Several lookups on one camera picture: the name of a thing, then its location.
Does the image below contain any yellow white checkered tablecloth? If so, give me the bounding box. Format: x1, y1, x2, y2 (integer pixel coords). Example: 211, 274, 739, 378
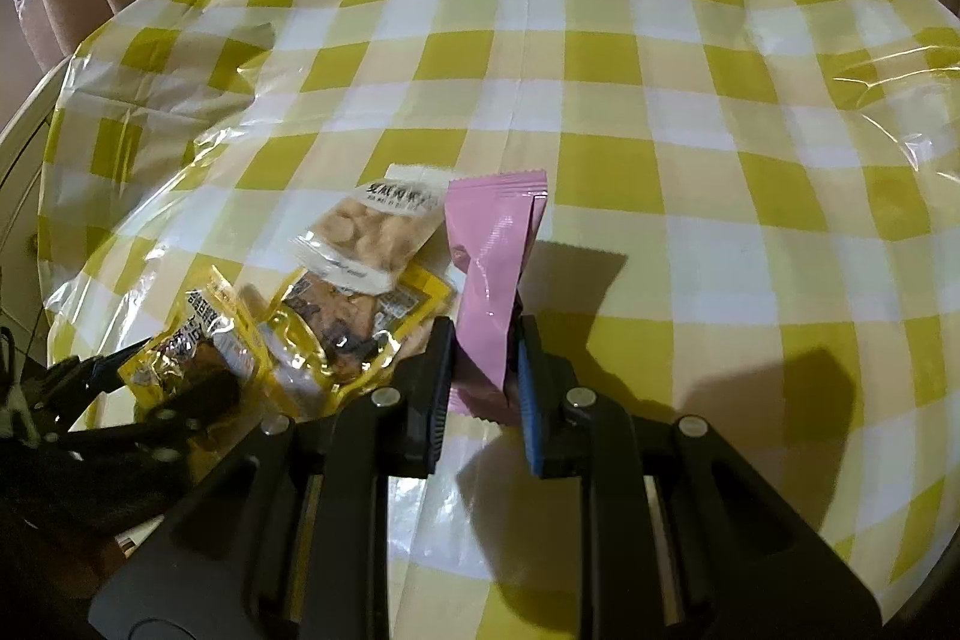
39, 0, 958, 614

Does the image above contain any yellow tofu snack packet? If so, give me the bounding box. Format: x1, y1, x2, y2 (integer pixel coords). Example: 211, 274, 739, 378
259, 263, 452, 420

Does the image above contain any pink snack wrapper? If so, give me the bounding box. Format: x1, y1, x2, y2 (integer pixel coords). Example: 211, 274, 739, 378
444, 170, 548, 424

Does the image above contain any yellow dried tofu packet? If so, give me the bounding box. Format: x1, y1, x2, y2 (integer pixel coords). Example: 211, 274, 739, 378
117, 266, 268, 411

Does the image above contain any white biscuit ball packet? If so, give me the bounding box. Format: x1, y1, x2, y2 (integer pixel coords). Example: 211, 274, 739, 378
291, 164, 455, 296

